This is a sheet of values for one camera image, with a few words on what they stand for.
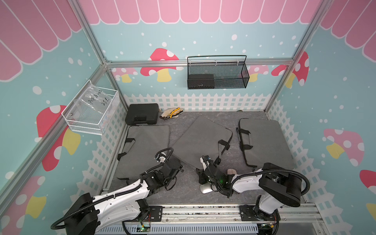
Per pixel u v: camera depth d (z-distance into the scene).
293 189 0.45
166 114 1.16
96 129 0.65
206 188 0.83
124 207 0.58
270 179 0.50
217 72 0.94
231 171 0.87
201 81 0.88
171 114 1.16
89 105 0.71
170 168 0.60
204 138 1.00
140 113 1.13
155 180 0.60
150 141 1.00
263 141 1.04
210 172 0.63
